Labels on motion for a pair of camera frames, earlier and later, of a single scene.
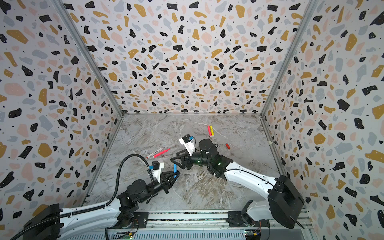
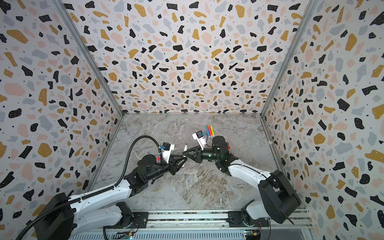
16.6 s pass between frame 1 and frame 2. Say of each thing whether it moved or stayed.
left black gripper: moved
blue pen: moved
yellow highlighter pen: stayed
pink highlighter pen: stayed
